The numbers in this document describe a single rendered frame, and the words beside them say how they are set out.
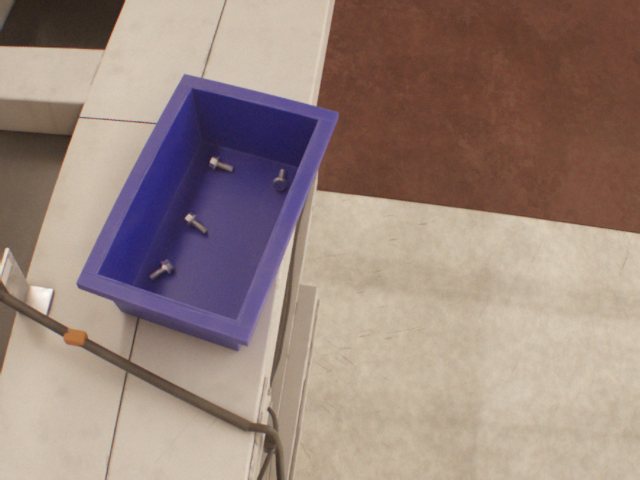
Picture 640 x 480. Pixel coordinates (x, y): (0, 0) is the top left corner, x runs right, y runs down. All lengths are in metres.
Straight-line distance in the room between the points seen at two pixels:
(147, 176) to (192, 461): 0.25
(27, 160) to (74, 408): 0.34
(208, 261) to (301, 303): 0.46
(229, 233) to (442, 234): 1.04
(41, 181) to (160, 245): 0.21
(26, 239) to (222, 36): 0.31
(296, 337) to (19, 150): 0.48
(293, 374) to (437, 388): 0.52
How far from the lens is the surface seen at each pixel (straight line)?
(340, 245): 1.77
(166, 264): 0.78
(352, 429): 1.61
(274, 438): 0.74
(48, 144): 0.99
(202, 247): 0.80
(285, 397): 1.18
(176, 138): 0.81
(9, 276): 0.77
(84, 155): 0.88
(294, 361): 1.20
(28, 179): 0.97
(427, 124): 1.95
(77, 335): 0.74
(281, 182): 0.82
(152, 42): 0.97
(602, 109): 2.11
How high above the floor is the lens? 1.54
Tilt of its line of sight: 61 degrees down
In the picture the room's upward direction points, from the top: 2 degrees clockwise
